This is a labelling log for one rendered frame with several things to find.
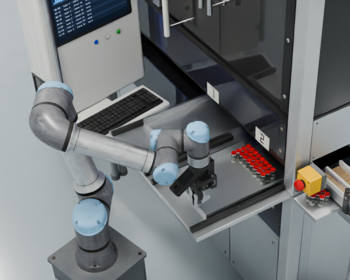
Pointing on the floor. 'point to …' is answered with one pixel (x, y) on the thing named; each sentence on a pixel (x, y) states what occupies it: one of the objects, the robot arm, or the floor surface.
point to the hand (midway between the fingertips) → (194, 205)
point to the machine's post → (299, 128)
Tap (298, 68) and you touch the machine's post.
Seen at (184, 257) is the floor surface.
